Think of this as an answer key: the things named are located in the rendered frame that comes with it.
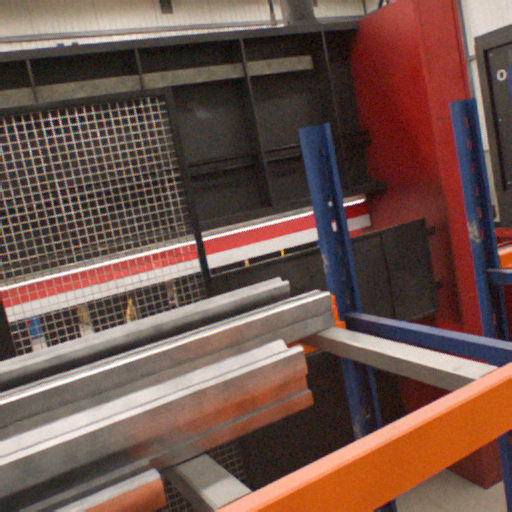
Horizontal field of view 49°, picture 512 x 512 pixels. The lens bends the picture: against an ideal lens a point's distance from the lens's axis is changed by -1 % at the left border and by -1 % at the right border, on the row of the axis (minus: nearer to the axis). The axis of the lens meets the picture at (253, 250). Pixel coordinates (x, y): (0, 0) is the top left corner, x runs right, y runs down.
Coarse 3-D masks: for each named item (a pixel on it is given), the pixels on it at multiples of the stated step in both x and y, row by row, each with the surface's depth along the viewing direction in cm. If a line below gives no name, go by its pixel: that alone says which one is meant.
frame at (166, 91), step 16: (96, 96) 166; (112, 96) 168; (128, 96) 170; (144, 96) 172; (0, 112) 155; (16, 112) 157; (32, 112) 159; (176, 128) 176; (176, 144) 176; (192, 192) 179; (192, 208) 180; (192, 224) 180; (208, 272) 183; (208, 288) 183; (240, 448) 191
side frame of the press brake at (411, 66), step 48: (432, 0) 238; (384, 48) 256; (432, 48) 239; (384, 96) 264; (432, 96) 240; (384, 144) 272; (432, 144) 243; (384, 192) 281; (432, 192) 250; (432, 240) 258; (480, 336) 258; (480, 480) 266
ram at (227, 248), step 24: (312, 216) 282; (360, 216) 294; (216, 240) 261; (240, 240) 266; (264, 240) 272; (288, 240) 277; (312, 240) 283; (168, 264) 252; (216, 264) 262; (24, 288) 227; (72, 288) 235; (96, 288) 239; (120, 288) 244; (24, 312) 228
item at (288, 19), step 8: (280, 0) 264; (288, 0) 260; (296, 0) 259; (304, 0) 260; (272, 8) 245; (280, 8) 267; (288, 8) 261; (296, 8) 260; (304, 8) 260; (312, 8) 264; (272, 16) 245; (288, 16) 262; (296, 16) 261; (304, 16) 261; (312, 16) 263; (272, 24) 246; (288, 24) 261; (296, 24) 259
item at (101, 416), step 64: (192, 320) 91; (256, 320) 89; (320, 320) 95; (0, 384) 78; (64, 384) 76; (128, 384) 80; (192, 384) 60; (256, 384) 63; (0, 448) 54; (64, 448) 53; (128, 448) 57; (192, 448) 59
